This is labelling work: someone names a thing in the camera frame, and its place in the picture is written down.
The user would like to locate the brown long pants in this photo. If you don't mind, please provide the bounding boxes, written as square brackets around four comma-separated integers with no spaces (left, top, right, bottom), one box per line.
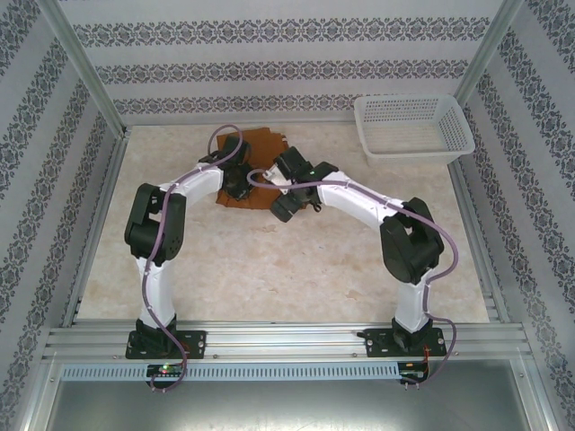
[214,128,315,212]

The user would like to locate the white plastic basket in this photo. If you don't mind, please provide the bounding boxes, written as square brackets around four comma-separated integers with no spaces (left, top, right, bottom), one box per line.
[353,94,476,168]

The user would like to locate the grey metal sheet panel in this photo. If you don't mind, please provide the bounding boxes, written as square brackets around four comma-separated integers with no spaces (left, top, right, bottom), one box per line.
[44,358,552,431]

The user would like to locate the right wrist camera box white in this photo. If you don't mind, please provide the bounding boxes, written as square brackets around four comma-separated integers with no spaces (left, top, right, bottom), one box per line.
[263,163,294,189]

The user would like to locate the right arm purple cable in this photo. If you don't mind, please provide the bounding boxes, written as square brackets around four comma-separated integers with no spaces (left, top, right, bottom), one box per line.
[246,168,459,387]

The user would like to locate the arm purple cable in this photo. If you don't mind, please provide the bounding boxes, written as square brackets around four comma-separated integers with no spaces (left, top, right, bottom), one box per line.
[141,123,248,394]
[246,168,459,387]

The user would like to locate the aluminium side rail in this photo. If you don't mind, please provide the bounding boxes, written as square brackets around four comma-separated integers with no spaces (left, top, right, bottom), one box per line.
[448,159,513,324]
[60,128,132,329]

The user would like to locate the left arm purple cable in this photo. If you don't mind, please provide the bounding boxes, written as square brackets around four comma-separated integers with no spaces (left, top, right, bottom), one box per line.
[141,123,248,394]

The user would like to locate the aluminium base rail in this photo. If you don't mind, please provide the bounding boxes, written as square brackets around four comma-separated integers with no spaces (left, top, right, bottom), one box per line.
[42,321,534,360]

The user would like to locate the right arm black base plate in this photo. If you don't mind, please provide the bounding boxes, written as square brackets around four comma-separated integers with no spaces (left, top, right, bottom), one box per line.
[364,327,448,359]

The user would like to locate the slotted grey cable duct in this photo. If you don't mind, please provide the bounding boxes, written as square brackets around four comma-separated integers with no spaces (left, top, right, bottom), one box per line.
[60,362,401,382]

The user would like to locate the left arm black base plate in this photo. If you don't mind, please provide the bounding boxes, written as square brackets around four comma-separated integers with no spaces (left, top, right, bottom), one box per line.
[125,330,208,360]

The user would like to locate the aluminium frame post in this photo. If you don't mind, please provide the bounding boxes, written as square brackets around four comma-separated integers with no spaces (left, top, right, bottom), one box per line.
[454,0,526,109]
[39,0,128,136]

